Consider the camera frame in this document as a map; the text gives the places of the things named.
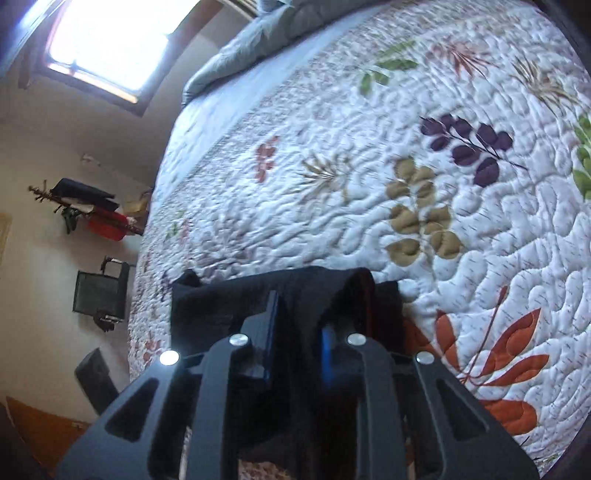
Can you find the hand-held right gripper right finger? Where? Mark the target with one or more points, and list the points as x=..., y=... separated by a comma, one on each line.
x=328, y=355

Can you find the black hanging garment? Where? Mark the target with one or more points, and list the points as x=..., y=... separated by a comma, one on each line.
x=83, y=191

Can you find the grey duvet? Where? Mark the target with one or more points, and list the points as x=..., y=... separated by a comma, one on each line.
x=258, y=50

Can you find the wooden coat rack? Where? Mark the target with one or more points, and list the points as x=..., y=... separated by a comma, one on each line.
x=134, y=228

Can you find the red bag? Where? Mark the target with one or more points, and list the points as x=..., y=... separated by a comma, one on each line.
x=107, y=226

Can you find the black pants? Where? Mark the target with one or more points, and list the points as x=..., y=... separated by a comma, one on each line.
x=314, y=295

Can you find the window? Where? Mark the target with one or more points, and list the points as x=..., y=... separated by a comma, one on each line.
x=106, y=41

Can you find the black mesh chair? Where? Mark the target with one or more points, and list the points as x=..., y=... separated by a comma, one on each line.
x=99, y=293

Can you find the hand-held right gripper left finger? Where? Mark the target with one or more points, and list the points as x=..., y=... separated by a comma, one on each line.
x=270, y=341

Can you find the floral quilted bed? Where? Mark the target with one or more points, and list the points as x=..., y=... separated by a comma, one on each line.
x=415, y=138

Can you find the dark green hanging bag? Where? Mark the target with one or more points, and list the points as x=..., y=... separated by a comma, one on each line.
x=74, y=219

